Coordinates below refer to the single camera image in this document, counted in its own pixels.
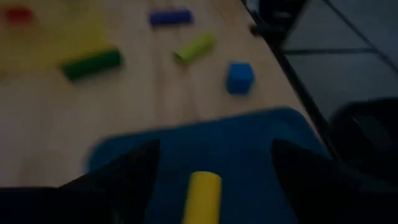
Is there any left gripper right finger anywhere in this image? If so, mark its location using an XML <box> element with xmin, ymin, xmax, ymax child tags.
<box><xmin>272</xmin><ymin>139</ymin><xmax>374</xmax><ymax>224</ymax></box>

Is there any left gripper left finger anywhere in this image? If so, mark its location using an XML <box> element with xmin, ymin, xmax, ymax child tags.
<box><xmin>58</xmin><ymin>139</ymin><xmax>161</xmax><ymax>224</ymax></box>

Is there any yellow cylinder block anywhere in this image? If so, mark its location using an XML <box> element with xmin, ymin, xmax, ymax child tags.
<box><xmin>182</xmin><ymin>170</ymin><xmax>223</xmax><ymax>224</ymax></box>

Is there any dark green long block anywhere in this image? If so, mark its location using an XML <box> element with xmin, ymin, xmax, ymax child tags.
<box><xmin>59</xmin><ymin>48</ymin><xmax>124</xmax><ymax>82</ymax></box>

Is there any light green long block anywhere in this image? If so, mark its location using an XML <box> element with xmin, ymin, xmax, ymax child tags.
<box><xmin>172</xmin><ymin>33</ymin><xmax>217</xmax><ymax>65</ymax></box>

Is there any black rounded object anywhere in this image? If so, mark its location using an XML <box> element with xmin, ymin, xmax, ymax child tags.
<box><xmin>328</xmin><ymin>98</ymin><xmax>398</xmax><ymax>187</ymax></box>

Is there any teal plastic tray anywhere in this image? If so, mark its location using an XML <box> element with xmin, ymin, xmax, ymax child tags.
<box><xmin>85</xmin><ymin>107</ymin><xmax>332</xmax><ymax>224</ymax></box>

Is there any blue cube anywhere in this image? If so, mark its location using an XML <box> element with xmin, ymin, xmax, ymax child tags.
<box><xmin>225</xmin><ymin>61</ymin><xmax>256</xmax><ymax>96</ymax></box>

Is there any yellow translucent tray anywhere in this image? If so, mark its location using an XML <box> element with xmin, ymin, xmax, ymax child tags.
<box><xmin>0</xmin><ymin>0</ymin><xmax>109</xmax><ymax>74</ymax></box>

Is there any purple long block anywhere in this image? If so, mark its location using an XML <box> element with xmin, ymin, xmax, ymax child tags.
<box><xmin>148</xmin><ymin>8</ymin><xmax>194</xmax><ymax>27</ymax></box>

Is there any red cube block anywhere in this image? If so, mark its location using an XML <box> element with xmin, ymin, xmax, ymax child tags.
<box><xmin>5</xmin><ymin>6</ymin><xmax>34</xmax><ymax>25</ymax></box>

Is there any black aluminium frame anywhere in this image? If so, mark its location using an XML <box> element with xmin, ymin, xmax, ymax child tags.
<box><xmin>241</xmin><ymin>0</ymin><xmax>343</xmax><ymax>162</ymax></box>

